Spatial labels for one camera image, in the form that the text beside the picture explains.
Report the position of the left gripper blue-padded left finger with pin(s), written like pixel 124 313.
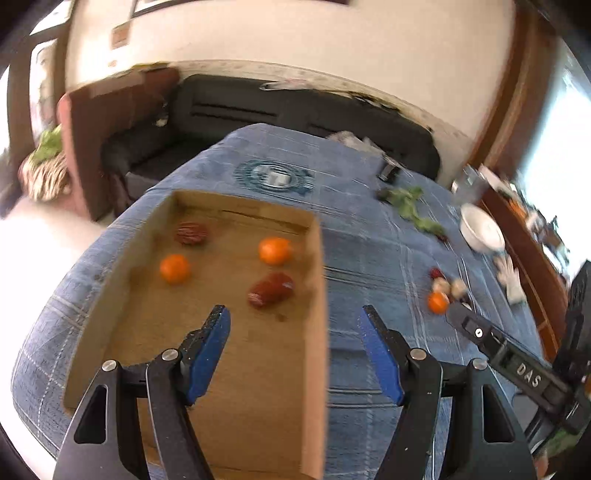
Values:
pixel 104 440

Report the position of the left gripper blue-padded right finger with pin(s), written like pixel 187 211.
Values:
pixel 485 440

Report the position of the orange tangerine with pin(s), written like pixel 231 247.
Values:
pixel 275 251
pixel 175 269
pixel 438 302

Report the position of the beige cylinder cake piece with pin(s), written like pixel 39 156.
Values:
pixel 459 289

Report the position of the beige round cake piece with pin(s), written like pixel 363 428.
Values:
pixel 441 285

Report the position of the red date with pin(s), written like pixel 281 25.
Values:
pixel 436 273
pixel 272 289
pixel 191 233

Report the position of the brown wooden cabinet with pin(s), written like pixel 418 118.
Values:
pixel 545 292

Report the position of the white work glove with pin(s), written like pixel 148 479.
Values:
pixel 509 278

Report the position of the cardboard box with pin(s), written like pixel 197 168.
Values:
pixel 264 414

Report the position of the white bowl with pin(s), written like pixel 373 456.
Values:
pixel 480 231

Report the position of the blue plaid tablecloth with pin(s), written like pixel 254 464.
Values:
pixel 372 256

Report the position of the clear glass jar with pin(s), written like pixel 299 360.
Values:
pixel 468 187

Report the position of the green leafy vegetable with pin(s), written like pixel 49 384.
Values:
pixel 405 201

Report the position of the potted green plant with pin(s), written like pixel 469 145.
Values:
pixel 44 175

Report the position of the small black device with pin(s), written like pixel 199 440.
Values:
pixel 389 170

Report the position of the brown armchair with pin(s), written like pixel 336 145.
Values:
pixel 90 114

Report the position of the black sofa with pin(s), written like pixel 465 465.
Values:
pixel 203 109

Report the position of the framed wall painting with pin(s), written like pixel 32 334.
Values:
pixel 143 7

